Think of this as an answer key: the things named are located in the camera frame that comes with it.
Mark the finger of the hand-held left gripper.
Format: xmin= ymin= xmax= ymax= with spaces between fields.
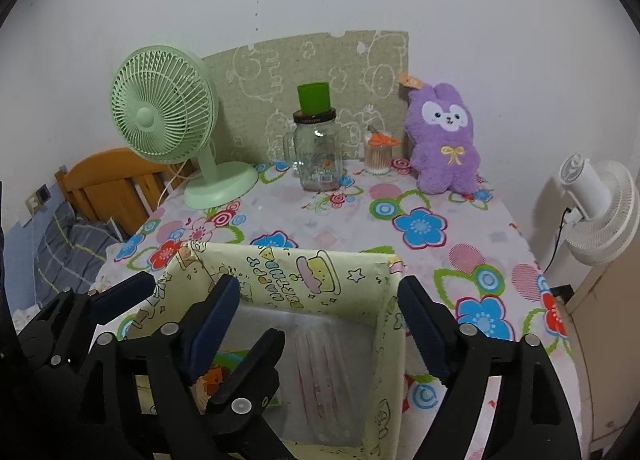
xmin=17 ymin=271 xmax=157 ymax=377
xmin=206 ymin=328 xmax=287 ymax=437

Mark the green printed felt board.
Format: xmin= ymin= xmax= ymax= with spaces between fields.
xmin=201 ymin=30 xmax=411 ymax=175

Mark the floral printed tablecloth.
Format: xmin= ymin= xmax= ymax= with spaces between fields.
xmin=95 ymin=160 xmax=576 ymax=460

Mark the purple plush rabbit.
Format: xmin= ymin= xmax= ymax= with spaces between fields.
xmin=402 ymin=82 xmax=482 ymax=193

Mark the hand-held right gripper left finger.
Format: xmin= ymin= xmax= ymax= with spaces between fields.
xmin=57 ymin=275 xmax=242 ymax=460

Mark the yellow cartoon printed storage box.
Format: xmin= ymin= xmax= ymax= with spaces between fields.
xmin=124 ymin=242 xmax=405 ymax=460

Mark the green desk fan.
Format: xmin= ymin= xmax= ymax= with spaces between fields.
xmin=111 ymin=44 xmax=259 ymax=211

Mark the grey plaid pillow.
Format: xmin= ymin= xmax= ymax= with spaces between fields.
xmin=35 ymin=202 xmax=121 ymax=301

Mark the white standing fan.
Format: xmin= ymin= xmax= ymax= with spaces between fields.
xmin=557 ymin=153 xmax=640 ymax=265

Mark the cotton swab container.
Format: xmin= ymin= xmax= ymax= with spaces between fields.
xmin=363 ymin=126 xmax=400 ymax=175

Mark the glass jar mug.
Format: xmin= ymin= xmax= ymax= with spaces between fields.
xmin=283 ymin=108 xmax=345 ymax=192

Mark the colourful cartoon printed packet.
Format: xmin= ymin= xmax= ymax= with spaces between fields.
xmin=197 ymin=349 xmax=282 ymax=412

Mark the black fan cable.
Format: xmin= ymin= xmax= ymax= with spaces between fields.
xmin=542 ymin=207 xmax=576 ymax=275

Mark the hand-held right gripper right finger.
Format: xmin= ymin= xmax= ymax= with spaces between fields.
xmin=397 ymin=275 xmax=585 ymax=460

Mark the wall socket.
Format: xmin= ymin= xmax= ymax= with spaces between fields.
xmin=26 ymin=185 xmax=52 ymax=213

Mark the white fan cable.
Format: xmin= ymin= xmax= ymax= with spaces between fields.
xmin=159 ymin=160 xmax=196 ymax=213

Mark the beige wooden cabinet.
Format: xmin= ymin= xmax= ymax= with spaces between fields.
xmin=565 ymin=260 xmax=640 ymax=391

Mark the wooden bed headboard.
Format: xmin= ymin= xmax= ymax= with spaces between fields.
xmin=54 ymin=149 xmax=196 ymax=235

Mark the green plastic cup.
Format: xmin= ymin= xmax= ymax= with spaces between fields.
xmin=297 ymin=83 xmax=332 ymax=114

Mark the blue bed sheet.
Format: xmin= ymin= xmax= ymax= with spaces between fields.
xmin=0 ymin=212 xmax=56 ymax=321

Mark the pink patterned card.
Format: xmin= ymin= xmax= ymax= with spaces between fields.
xmin=292 ymin=324 xmax=353 ymax=441

